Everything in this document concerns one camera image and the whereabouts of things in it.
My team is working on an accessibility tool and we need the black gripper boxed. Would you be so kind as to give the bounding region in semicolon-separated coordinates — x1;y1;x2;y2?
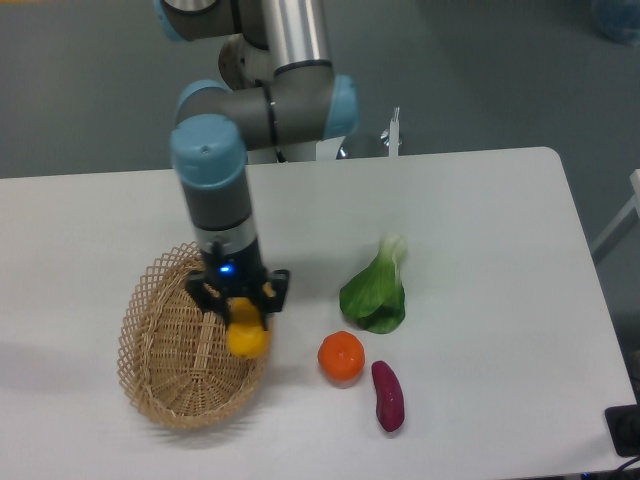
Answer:
184;236;290;331

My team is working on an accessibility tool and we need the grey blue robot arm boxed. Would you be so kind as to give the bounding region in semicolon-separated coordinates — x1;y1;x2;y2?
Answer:
154;1;359;326

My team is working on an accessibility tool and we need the woven wicker basket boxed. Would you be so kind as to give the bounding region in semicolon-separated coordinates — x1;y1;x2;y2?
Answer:
117;243;269;429

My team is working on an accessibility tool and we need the orange tangerine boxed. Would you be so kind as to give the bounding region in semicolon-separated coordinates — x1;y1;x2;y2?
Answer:
317;331;366;382

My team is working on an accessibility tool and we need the green bok choy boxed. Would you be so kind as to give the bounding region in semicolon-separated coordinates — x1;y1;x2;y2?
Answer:
339;235;407;335

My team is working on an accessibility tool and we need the purple sweet potato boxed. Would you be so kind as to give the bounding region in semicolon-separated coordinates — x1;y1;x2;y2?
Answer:
371;360;405;433

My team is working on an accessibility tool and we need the black device at table edge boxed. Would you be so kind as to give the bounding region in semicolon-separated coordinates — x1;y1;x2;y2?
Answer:
604;404;639;457

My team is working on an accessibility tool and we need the blue object top right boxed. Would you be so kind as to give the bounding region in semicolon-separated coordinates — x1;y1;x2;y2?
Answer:
591;0;639;47

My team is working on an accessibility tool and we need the white frame at right edge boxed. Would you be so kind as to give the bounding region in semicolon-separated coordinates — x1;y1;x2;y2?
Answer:
590;169;639;264

